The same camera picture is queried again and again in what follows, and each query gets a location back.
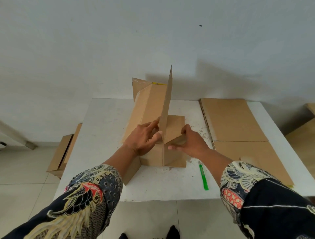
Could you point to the large brown cardboard piece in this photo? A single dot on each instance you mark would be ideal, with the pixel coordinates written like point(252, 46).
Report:
point(302, 145)

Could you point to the green utility knife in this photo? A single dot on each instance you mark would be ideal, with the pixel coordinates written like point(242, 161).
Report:
point(203, 177)

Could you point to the person's left hand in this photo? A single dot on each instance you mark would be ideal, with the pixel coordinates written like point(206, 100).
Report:
point(140, 140)

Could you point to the open cardboard box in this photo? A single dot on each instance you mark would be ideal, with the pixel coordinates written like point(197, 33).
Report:
point(60, 155)

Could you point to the person's left forearm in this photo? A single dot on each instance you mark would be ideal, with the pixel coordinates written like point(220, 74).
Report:
point(120, 158)

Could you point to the person's left thumb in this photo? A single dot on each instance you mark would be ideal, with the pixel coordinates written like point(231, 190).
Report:
point(156, 137)

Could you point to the person's right hand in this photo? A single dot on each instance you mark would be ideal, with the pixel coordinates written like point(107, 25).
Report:
point(194, 145)

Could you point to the brown cardboard box with flaps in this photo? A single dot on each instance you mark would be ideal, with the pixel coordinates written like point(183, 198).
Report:
point(150, 108)

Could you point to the stack of flat cardboard sheets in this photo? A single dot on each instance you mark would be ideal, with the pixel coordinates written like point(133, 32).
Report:
point(233, 123)

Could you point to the person's right forearm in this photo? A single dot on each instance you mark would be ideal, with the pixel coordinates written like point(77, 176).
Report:
point(216, 165)

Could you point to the dark patterned shirt sleeve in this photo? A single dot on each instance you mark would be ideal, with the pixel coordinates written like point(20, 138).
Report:
point(81, 204)
point(268, 206)

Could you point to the black shoe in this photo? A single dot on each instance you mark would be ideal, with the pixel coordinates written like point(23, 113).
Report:
point(123, 236)
point(172, 233)

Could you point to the grey metal bar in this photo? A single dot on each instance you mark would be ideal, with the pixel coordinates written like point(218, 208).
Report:
point(17, 136)

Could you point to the person's right thumb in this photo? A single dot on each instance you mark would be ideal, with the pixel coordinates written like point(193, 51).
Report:
point(175, 147)

